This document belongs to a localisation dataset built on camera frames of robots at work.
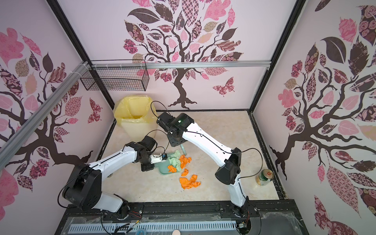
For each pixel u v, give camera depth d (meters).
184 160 0.90
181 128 0.49
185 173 0.86
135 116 0.97
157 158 0.78
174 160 0.90
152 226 0.70
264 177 0.75
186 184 0.83
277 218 0.71
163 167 0.88
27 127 0.56
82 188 0.43
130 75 0.95
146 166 0.76
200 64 0.95
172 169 0.87
